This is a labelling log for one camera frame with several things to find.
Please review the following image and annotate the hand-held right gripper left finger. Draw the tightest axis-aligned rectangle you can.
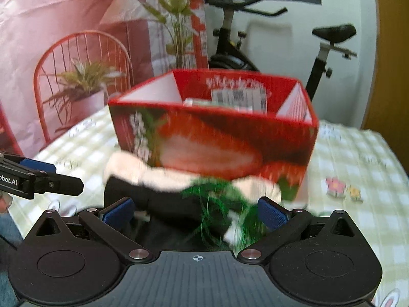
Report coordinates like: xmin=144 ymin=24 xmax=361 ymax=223
xmin=24 ymin=198 xmax=154 ymax=264

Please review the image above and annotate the person's leg in jeans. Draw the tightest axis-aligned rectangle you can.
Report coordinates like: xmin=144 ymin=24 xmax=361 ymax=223
xmin=0 ymin=213 xmax=24 ymax=307

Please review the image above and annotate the printed backdrop cloth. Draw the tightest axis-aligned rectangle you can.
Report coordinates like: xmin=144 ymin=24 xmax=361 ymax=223
xmin=0 ymin=0 xmax=210 ymax=157

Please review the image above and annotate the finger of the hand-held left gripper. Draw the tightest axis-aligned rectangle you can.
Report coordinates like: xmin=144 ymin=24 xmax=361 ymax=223
xmin=0 ymin=166 xmax=84 ymax=199
xmin=0 ymin=153 xmax=57 ymax=175

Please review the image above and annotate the green tinsel pompom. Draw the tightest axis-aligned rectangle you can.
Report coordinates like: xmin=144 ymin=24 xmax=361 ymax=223
xmin=180 ymin=177 xmax=272 ymax=250

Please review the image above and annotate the cream knitted cloth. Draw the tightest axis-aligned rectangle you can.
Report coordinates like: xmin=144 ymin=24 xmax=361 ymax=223
xmin=103 ymin=152 xmax=283 ymax=203

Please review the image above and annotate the red strawberry print cardboard box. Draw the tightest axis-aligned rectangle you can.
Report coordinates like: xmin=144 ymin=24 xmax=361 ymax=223
xmin=108 ymin=69 xmax=319 ymax=203

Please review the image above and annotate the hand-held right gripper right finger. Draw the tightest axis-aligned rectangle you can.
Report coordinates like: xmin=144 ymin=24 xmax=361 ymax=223
xmin=236 ymin=196 xmax=365 ymax=264

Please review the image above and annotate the black exercise bike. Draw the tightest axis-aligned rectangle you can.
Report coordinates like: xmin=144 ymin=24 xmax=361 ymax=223
xmin=201 ymin=0 xmax=358 ymax=103

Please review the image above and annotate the wooden door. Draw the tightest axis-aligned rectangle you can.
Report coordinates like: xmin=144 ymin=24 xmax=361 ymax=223
xmin=361 ymin=0 xmax=409 ymax=141

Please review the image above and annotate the black cloth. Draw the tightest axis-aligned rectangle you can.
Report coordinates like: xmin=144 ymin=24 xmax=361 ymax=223
xmin=104 ymin=177 xmax=243 ymax=253

